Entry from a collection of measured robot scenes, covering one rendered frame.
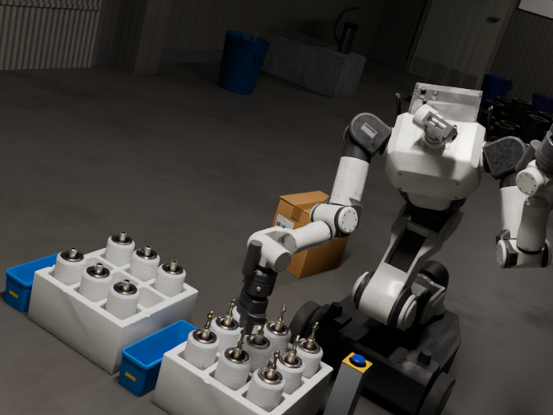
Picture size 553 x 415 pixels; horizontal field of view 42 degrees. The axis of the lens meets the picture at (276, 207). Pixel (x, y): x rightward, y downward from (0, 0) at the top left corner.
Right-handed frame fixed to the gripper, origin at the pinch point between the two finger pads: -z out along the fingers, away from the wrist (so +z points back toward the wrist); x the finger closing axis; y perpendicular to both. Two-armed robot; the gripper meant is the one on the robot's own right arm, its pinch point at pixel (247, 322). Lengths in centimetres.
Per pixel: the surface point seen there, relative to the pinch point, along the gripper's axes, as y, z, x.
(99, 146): -17, -38, 228
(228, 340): -2.9, -14.8, 11.7
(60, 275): 40, -17, 54
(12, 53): 13, -26, 364
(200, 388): 9.1, -22.3, -0.3
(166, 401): 14.3, -33.3, 7.9
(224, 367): 4.3, -14.0, -2.0
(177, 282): 2.9, -14.1, 44.5
